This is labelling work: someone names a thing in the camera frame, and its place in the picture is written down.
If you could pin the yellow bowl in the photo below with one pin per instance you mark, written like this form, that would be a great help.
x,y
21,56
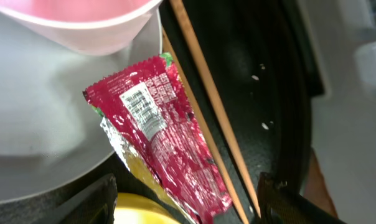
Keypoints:
x,y
136,209

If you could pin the pink plastic cup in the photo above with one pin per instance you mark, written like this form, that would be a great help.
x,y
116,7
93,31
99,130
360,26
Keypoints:
x,y
86,27

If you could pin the grey plate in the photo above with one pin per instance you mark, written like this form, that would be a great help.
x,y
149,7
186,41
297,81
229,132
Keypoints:
x,y
49,135

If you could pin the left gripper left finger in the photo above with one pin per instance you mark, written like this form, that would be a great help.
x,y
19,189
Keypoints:
x,y
93,205

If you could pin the red sauce packet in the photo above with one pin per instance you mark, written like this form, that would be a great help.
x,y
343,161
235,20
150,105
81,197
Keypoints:
x,y
145,111

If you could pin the round black tray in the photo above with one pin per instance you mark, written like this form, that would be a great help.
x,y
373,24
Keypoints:
x,y
232,50

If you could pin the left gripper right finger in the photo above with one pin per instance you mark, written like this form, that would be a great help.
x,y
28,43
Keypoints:
x,y
280,206

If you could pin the grey dishwasher rack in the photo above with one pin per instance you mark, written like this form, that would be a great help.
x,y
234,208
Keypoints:
x,y
343,36

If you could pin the wooden chopstick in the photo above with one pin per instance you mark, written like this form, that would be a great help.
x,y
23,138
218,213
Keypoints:
x,y
214,97
167,47

